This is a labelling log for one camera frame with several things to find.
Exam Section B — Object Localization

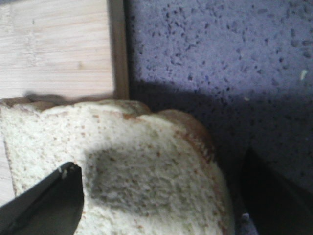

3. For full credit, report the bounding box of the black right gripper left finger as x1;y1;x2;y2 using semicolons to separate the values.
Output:
0;162;84;235

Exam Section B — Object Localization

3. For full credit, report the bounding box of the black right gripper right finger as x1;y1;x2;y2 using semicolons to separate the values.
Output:
241;148;313;235

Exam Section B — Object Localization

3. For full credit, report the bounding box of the bread slice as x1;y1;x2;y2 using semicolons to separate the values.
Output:
0;98;235;235

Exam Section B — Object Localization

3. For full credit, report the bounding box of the wooden cutting board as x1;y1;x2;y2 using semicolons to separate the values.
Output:
0;0;129;206

